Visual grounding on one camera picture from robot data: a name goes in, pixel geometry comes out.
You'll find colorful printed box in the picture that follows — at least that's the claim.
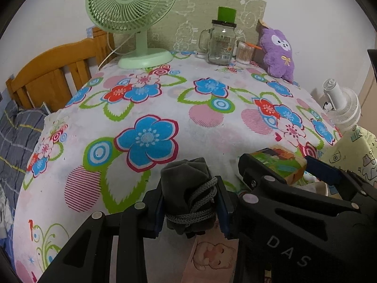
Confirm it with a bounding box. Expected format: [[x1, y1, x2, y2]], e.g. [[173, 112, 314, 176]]
[[250, 144, 307, 186]]

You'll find white fan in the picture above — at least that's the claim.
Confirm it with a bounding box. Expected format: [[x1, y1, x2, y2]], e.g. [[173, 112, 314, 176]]
[[322, 78, 361, 133]]

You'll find white fan cable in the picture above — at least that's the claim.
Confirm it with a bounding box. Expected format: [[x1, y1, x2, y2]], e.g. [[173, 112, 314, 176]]
[[98, 32, 121, 68]]

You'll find grey plaid pillow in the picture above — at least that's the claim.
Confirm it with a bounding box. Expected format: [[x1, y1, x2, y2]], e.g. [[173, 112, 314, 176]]
[[0, 100, 50, 213]]

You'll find grey drawstring pouch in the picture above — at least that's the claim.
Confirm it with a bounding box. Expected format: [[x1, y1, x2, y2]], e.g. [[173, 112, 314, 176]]
[[160, 157, 218, 238]]

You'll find beige door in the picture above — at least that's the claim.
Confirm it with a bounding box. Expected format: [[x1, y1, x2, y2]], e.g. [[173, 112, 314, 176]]
[[358, 65, 377, 115]]

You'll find crumpled white cloth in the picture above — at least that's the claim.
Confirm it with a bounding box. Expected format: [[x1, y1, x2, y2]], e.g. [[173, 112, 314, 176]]
[[0, 183, 14, 238]]

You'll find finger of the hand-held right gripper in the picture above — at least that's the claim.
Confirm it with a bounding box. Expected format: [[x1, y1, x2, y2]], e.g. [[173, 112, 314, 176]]
[[238, 153, 285, 193], [305, 155, 377, 213]]

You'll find yellow patterned storage box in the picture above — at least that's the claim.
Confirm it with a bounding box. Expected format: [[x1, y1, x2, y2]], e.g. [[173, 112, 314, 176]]
[[320, 125, 377, 189]]

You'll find floral tablecloth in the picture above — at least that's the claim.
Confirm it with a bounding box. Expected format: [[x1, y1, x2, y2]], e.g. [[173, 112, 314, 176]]
[[13, 50, 345, 283]]

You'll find small jar of cotton swabs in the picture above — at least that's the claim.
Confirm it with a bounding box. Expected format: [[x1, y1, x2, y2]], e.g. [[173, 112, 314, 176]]
[[236, 41, 262, 65]]

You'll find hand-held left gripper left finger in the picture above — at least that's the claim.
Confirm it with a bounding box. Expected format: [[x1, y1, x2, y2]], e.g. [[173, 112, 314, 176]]
[[38, 180, 165, 283]]

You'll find glass mug jar green lid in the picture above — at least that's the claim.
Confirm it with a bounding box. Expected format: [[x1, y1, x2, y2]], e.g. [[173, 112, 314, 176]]
[[199, 6, 238, 65]]

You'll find purple plush toy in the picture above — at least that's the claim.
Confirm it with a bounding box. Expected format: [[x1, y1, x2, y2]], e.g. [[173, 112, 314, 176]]
[[258, 19, 296, 83]]

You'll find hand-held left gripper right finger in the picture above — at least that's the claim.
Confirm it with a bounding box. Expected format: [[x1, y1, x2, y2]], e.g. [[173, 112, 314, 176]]
[[216, 176, 254, 239]]

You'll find green desk fan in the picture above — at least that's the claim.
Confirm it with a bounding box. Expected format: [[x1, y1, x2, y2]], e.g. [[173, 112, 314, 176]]
[[85, 0, 179, 69]]

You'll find wooden bed headboard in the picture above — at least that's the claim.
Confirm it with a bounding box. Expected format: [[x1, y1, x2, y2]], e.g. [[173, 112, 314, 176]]
[[6, 27, 114, 114]]

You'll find green patterned board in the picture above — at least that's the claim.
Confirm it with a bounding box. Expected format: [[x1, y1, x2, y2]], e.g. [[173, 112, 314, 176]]
[[147, 0, 267, 54]]

